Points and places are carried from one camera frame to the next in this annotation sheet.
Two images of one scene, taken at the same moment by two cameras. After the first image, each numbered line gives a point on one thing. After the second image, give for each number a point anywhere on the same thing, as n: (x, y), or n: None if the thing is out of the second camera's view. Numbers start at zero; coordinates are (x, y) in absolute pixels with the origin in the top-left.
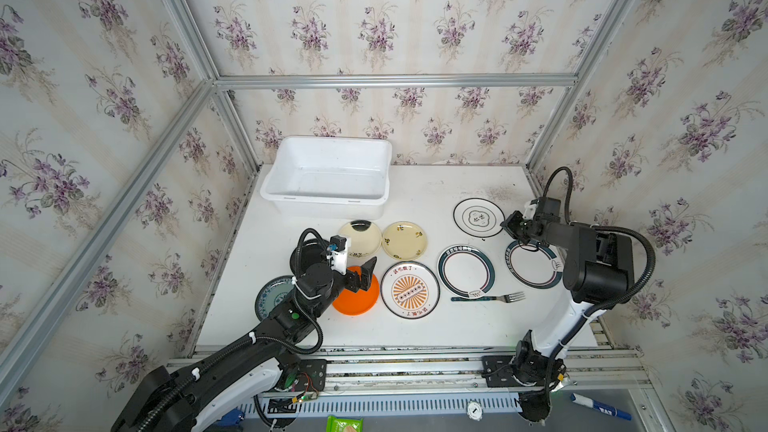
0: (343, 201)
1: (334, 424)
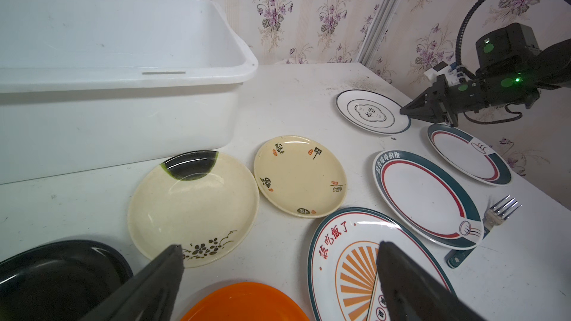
0: (96, 77)
1: None
